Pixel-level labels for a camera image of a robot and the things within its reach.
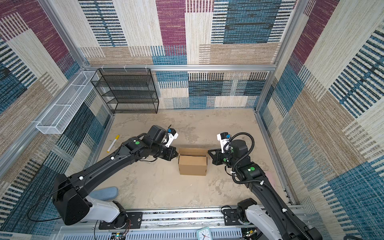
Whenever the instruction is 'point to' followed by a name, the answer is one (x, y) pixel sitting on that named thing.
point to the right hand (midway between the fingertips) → (210, 154)
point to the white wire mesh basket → (56, 119)
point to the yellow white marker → (112, 145)
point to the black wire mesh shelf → (127, 90)
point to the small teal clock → (204, 234)
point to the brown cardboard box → (192, 161)
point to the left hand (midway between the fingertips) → (179, 154)
